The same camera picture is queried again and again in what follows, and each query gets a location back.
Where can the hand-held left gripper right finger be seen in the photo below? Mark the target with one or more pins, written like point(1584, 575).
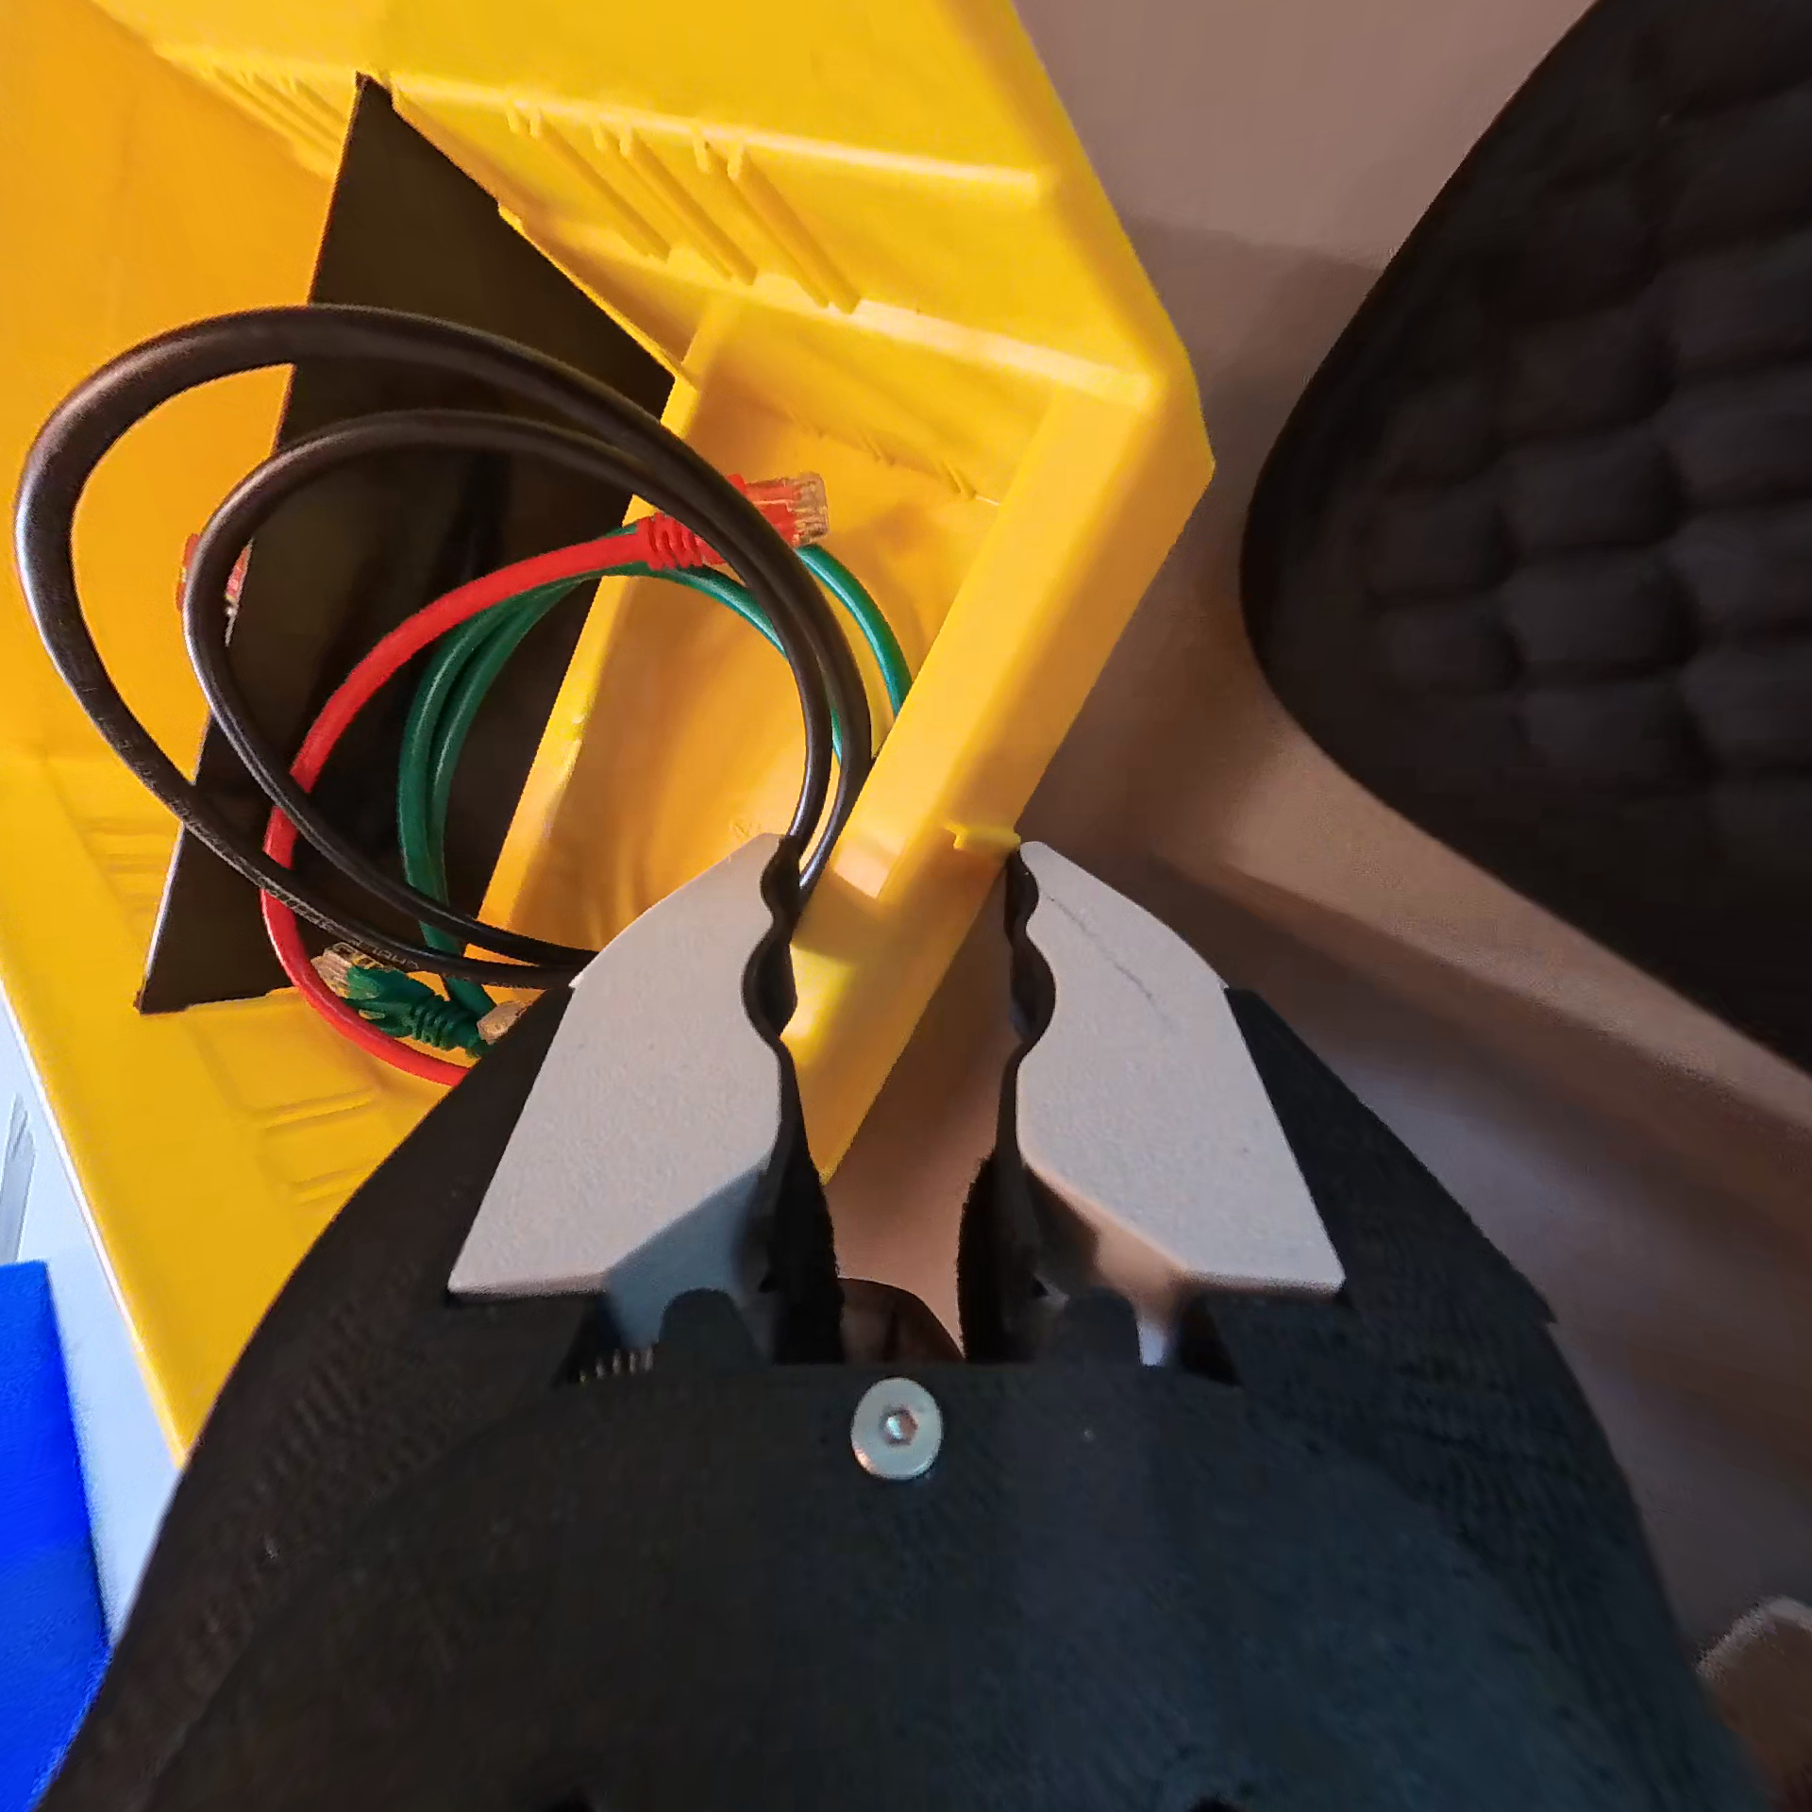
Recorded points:
point(1160, 1119)

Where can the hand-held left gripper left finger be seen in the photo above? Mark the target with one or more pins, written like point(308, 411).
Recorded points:
point(636, 1106)

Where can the yellow plastic bin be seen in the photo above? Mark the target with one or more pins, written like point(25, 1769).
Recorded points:
point(908, 285)

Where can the black quilted cushion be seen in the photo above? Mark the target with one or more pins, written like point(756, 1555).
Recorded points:
point(1559, 565)

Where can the blue flat object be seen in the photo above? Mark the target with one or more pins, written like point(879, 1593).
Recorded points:
point(41, 1529)

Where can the black bin divider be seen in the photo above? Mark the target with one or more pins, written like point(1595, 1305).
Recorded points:
point(410, 285)

